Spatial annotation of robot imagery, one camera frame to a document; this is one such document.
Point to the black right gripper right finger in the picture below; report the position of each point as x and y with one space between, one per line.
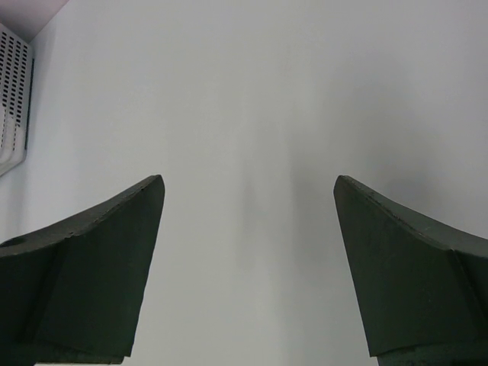
421 285

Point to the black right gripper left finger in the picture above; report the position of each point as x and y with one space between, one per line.
71 292

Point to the white plastic laundry basket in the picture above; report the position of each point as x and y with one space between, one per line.
17 65

